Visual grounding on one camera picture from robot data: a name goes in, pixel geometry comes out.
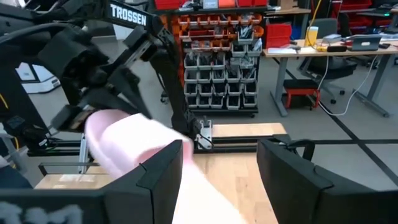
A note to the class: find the parts bin rack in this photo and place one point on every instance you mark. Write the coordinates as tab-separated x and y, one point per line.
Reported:
217	68

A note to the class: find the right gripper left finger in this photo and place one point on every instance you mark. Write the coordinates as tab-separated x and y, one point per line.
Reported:
161	186

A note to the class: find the wooden shelf with black legs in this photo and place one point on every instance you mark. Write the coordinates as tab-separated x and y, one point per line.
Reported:
71	182

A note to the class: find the pink slide sandal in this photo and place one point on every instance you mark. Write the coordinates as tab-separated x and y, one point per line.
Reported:
140	140

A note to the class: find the silver mounting bracket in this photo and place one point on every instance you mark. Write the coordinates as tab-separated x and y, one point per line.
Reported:
205	133

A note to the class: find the red step stool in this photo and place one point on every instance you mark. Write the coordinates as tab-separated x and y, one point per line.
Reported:
301	93

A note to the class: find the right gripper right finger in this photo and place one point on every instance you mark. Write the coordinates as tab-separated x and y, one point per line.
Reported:
292	186

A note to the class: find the silver laptop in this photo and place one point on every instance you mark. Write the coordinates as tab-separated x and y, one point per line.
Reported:
364	43

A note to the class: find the wooden desk with grey legs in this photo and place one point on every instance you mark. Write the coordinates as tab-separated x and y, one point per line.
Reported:
326	51

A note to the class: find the white box appliance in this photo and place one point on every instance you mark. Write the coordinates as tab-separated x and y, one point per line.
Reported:
37	79

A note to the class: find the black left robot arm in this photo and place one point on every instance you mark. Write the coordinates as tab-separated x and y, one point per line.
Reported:
129	15

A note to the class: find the black office chair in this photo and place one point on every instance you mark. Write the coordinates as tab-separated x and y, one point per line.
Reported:
332	67

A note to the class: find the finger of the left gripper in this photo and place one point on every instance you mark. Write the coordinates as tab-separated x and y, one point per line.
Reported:
107	100
130	84

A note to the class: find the black aluminium table frame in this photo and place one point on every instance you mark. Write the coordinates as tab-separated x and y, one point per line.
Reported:
242	141

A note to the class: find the red storage bin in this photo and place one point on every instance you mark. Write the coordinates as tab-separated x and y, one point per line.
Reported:
278	35

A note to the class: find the yellow bottle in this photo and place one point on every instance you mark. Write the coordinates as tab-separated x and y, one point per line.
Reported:
311	35

